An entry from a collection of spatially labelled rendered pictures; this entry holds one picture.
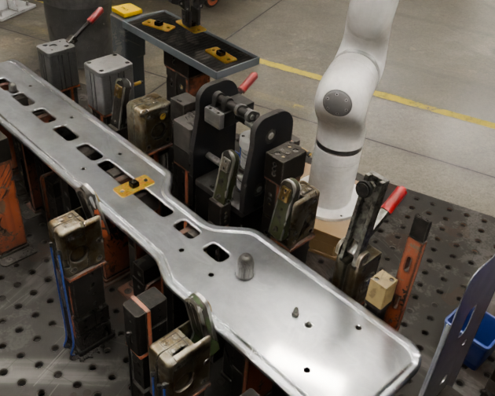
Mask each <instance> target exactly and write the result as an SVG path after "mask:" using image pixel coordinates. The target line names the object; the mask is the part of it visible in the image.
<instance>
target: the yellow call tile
mask: <svg viewBox="0 0 495 396"><path fill-rule="evenodd" d="M112 12H114V13H117V14H119V15H120V16H121V17H124V18H125V17H131V16H133V15H137V14H140V13H142V9H141V8H139V7H137V6H135V5H133V4H131V3H127V4H123V5H118V6H114V7H112Z"/></svg>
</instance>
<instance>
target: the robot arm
mask: <svg viewBox="0 0 495 396"><path fill-rule="evenodd" d="M168 1H169V2H170V3H172V4H175V5H178V6H179V7H180V8H181V21H182V23H183V24H184V25H185V26H187V27H189V28H190V27H192V20H194V21H195V22H196V25H200V9H202V8H203V6H204V3H205V1H206V0H192V3H193V5H191V11H190V0H168ZM398 3H399V0H350V4H349V7H348V11H347V16H346V27H345V31H344V35H343V40H342V42H341V44H340V47H339V49H338V52H337V54H336V55H335V58H334V60H333V62H332V63H331V64H330V65H329V67H328V69H327V70H326V72H325V73H324V75H323V76H322V78H321V81H320V82H319V85H318V87H317V92H316V95H315V100H314V110H315V113H316V116H317V121H318V125H317V133H316V138H315V143H314V148H313V158H312V163H311V167H310V175H308V176H306V177H304V178H302V179H300V181H301V180H303V181H305V182H307V183H309V184H310V185H312V186H313V187H315V188H316V189H318V190H319V191H320V196H319V201H318V205H317V214H316V218H317V219H320V220H323V221H327V222H341V221H345V220H348V219H351V217H352V214H353V212H354V207H355V204H356V202H357V199H358V194H357V193H356V189H355V187H356V185H355V184H354V183H355V178H356V175H357V172H358V165H359V162H360V158H361V152H362V148H363V144H364V141H365V134H366V125H365V117H366V112H367V109H368V106H369V102H370V100H371V98H372V95H373V94H374V92H375V90H376V87H377V86H378V84H379V82H380V79H381V77H382V74H383V70H384V67H385V63H386V58H387V48H388V43H389V38H390V33H391V26H392V23H393V19H394V15H395V12H396V9H397V7H398Z"/></svg>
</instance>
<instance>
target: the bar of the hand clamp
mask: <svg viewBox="0 0 495 396"><path fill-rule="evenodd" d="M388 184H389V180H388V179H386V178H385V177H383V176H381V175H380V174H377V173H376V172H375V171H370V172H369V173H367V174H365V177H364V180H362V181H359V182H358V183H357V184H356V187H355V189H356V193H357V194H358V198H357V202H356V204H355V207H354V212H353V214H352V217H351V220H350V224H349V227H348V230H347V232H346V236H345V239H344V242H343V246H342V249H341V252H340V254H339V257H340V258H341V259H343V258H345V257H347V256H348V253H347V248H348V247H350V246H351V245H352V244H353V242H354V240H356V241H357V242H359V243H358V246H357V250H356V252H355V255H354V259H353V262H352V264H351V265H352V266H353V267H355V264H356V261H357V258H358V256H359V255H360V254H361V253H362V252H363V251H366V248H367V246H368V243H369V239H370V236H371V234H372V231H373V228H374V225H375V223H376V219H377V216H378V214H379V211H380V207H381V204H382V202H383V198H384V196H385V193H386V191H387V186H388Z"/></svg>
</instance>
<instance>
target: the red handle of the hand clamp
mask: <svg viewBox="0 0 495 396"><path fill-rule="evenodd" d="M406 190H407V189H406V188H405V187H404V186H401V187H400V186H397V187H396V189H395V190H394V191H393V192H392V193H391V194H390V196H389V197H388V198H387V200H386V201H385V202H384V203H383V205H382V206H381V207H380V208H381V209H380V210H379V214H378V216H377V219H376V223H375V225H374V228H373V231H372V234H371V236H370V238H371V237H372V235H373V234H374V233H375V231H376V230H377V229H378V228H379V227H380V225H381V224H382V223H383V221H384V220H385V219H386V218H387V216H388V215H391V213H392V212H393V211H394V209H395V208H396V207H397V206H398V205H399V204H400V203H401V201H402V200H403V198H404V197H405V196H406V194H407V192H406ZM358 243H359V242H357V241H354V242H353V244H352V245H351V246H350V247H348V248H347V250H346V251H347V253H348V255H350V256H351V257H354V255H355V252H356V250H357V247H358Z"/></svg>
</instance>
